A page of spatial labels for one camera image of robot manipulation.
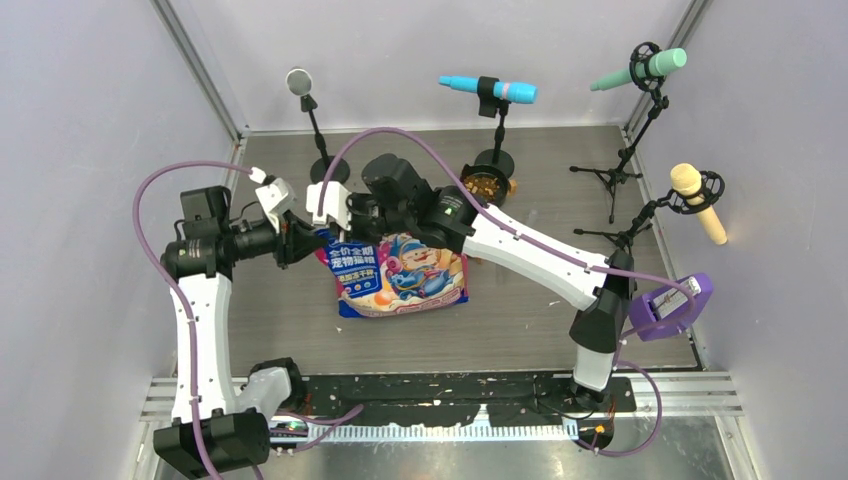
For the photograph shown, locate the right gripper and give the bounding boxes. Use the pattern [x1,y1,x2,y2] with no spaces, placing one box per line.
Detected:
[328,193,412,249]

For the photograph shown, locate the colourful pet food bag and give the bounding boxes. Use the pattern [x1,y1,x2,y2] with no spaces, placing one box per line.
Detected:
[315,229,469,318]

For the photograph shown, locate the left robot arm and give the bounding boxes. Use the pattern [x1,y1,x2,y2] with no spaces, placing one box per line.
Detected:
[154,180,326,479]

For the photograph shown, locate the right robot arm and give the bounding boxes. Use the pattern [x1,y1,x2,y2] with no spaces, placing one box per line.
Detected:
[344,154,634,411]

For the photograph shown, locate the far black pet bowl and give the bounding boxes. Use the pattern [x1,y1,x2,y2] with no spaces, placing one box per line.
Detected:
[460,164,517,207]

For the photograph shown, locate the kibble in far bowl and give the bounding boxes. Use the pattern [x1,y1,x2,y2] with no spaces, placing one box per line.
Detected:
[462,173,506,205]

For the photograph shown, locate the round silver microphone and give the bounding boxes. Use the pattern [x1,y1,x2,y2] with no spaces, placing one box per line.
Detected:
[285,67,313,97]

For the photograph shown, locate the yellow microphone tripod stand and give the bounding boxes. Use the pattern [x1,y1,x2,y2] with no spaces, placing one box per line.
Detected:
[573,189,690,254]

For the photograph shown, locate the purple metronome box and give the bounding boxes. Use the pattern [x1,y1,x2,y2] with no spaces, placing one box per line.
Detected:
[629,272,714,342]

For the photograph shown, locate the green microphone tripod stand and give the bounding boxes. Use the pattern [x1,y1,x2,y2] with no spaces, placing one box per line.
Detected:
[569,41,670,224]

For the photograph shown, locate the yellow microphone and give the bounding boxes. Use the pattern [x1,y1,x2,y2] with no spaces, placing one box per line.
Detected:
[670,163,728,245]

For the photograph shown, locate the green microphone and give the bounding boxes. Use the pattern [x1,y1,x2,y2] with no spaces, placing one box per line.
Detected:
[589,48,688,91]

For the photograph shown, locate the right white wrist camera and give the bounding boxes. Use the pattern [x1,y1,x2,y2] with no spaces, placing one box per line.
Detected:
[305,181,352,232]

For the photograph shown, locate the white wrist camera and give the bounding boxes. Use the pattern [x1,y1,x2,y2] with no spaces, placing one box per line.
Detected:
[248,167,296,233]
[305,181,352,232]

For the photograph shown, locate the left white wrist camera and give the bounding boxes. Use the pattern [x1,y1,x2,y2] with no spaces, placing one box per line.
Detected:
[248,167,296,233]

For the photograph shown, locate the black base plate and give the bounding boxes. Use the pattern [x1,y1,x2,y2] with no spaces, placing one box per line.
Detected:
[285,371,636,427]

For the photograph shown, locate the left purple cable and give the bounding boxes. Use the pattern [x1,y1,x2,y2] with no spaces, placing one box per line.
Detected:
[132,160,366,480]

